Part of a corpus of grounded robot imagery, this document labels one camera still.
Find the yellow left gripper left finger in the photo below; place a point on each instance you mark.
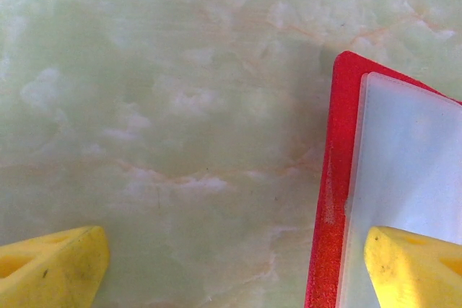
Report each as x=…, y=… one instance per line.
x=54, y=272

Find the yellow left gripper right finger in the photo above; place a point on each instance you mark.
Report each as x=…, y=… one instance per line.
x=415, y=275

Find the red felt card holder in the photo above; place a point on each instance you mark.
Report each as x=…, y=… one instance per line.
x=335, y=142

